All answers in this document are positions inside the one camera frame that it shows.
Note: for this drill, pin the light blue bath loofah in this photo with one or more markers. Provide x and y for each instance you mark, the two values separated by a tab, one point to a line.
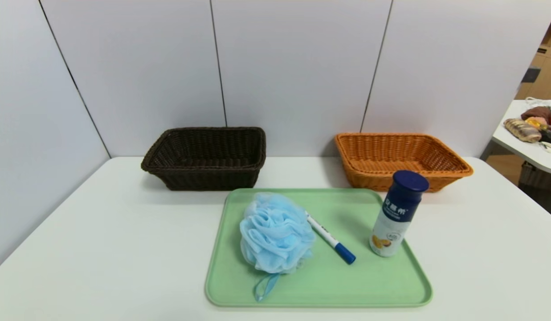
275	232

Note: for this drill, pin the white marker with blue cap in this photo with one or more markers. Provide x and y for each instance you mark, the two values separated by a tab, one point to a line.
325	234

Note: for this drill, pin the white yogurt bottle blue cap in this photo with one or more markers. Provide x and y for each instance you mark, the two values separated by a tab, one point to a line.
393	223

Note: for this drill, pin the dark brown wicker basket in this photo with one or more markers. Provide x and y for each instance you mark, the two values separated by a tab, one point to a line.
204	176

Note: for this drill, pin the orange wicker basket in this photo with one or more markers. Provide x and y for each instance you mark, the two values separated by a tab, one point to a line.
373	176

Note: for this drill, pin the yellow food item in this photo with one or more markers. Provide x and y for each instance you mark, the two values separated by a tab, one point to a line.
536	122

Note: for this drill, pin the dark basket under background table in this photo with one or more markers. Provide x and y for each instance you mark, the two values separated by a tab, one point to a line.
540	183

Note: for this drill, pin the dark brown food item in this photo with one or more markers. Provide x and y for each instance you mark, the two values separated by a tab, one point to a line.
537	112

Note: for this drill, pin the light green plastic tray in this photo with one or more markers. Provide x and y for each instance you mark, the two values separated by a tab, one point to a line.
324	281

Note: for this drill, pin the white background table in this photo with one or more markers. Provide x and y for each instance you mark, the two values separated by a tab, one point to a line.
520	149

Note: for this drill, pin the wooden shelf unit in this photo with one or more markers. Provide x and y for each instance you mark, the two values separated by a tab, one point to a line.
547	76

